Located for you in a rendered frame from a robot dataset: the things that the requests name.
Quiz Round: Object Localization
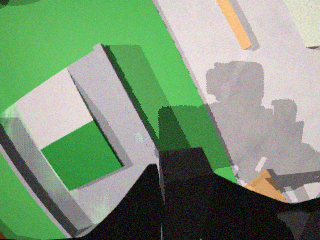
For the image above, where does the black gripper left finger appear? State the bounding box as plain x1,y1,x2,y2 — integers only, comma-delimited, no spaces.
57,164,161,240

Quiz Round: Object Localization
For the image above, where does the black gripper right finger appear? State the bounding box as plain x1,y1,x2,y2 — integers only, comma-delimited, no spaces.
201,172,320,240

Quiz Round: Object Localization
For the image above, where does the green flat mat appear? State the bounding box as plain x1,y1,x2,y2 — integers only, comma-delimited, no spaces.
0,0,237,240

